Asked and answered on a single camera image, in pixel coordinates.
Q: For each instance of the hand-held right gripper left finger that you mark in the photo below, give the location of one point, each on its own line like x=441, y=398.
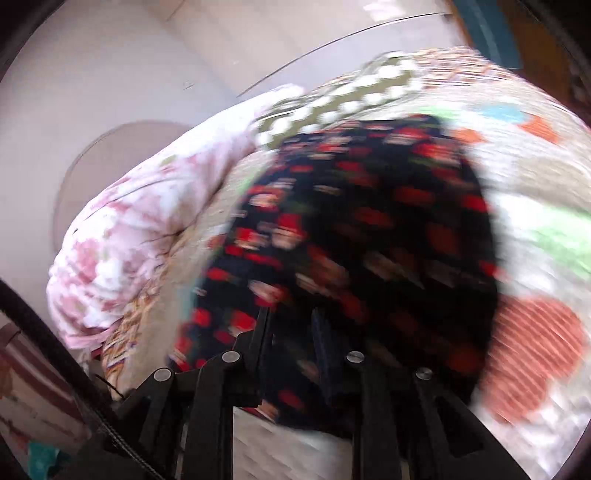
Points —
x=262, y=332

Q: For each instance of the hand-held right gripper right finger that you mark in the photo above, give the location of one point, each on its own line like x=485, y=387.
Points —
x=323, y=344

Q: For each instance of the black red-printed garment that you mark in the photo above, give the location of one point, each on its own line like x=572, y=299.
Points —
x=369, y=221

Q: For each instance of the pink floral quilt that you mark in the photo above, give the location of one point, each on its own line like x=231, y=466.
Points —
x=152, y=207

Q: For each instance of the patterned woven blanket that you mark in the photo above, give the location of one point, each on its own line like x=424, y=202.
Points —
x=531, y=230

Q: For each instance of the red striped rug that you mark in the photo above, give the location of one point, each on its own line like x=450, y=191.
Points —
x=32, y=392

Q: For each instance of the olive white-dotted cloth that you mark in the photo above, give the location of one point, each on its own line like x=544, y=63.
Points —
x=351, y=101

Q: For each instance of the teal cloth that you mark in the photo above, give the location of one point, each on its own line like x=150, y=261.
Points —
x=46, y=457

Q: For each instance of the teal door frame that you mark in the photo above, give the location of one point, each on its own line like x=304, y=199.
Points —
x=485, y=27

